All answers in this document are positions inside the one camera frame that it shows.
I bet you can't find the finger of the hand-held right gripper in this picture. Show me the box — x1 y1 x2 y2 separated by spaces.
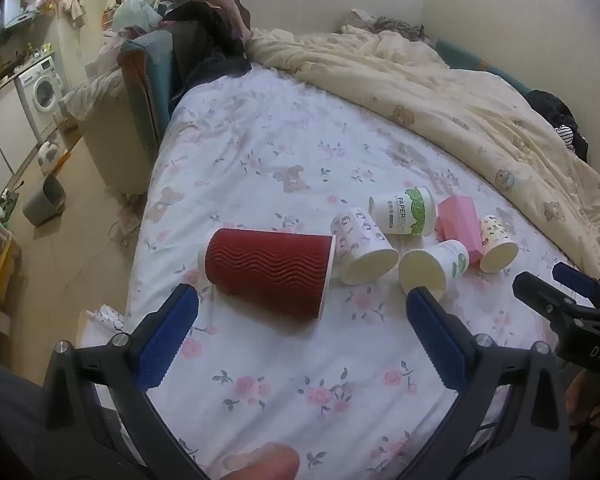
512 271 581 333
552 262 600 314

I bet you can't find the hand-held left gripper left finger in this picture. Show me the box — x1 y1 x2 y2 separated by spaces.
40 282 212 480

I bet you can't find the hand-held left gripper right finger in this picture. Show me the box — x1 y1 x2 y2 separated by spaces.
405 286 575 480

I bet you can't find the small cream patterned paper cup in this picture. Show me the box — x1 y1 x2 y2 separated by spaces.
479 214 520 274

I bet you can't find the small white green print cup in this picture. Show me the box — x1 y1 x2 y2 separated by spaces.
398 239 470 298

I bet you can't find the pink faceted cup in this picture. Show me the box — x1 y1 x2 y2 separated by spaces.
436 195 484 265

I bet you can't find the white cartoon print paper cup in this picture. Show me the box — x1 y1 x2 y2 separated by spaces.
329 208 400 285

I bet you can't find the red corrugated paper cup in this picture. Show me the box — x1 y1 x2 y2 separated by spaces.
198 228 337 321

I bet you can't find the large white green label cup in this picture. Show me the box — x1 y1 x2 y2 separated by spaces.
368 186 439 237

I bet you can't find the person's right hand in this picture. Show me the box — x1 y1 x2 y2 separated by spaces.
564 371 600 432

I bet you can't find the person's left hand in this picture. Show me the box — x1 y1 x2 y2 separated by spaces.
219 442 301 480

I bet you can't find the patterned paper wrapper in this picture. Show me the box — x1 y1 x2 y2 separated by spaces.
86 304 132 335

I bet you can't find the black clothing heap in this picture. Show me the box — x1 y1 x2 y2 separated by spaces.
524 89 591 162

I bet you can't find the grey waste bin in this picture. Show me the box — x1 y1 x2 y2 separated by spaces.
22 173 67 227

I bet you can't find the cream bear print quilt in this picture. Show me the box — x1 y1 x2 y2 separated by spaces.
244 24 600 283

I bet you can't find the white spotted bag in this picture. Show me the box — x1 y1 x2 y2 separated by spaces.
36 140 67 177

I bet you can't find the grey teal armchair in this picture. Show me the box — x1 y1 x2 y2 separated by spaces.
61 29 177 197

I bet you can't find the teal bed mat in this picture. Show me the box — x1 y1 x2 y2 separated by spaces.
434 37 532 95

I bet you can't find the white kitchen cabinet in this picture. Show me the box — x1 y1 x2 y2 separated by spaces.
0 77 40 197

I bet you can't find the white washing machine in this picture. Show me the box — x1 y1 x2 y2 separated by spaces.
15 54 66 130

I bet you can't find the dark clothes pile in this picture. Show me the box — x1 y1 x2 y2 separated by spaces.
159 0 255 103

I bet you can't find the patterned pillow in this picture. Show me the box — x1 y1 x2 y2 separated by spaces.
336 8 435 45

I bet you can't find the white plastic bag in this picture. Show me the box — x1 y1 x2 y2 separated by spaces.
111 0 164 32

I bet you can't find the kitchen range hood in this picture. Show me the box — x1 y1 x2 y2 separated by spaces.
0 0 37 30

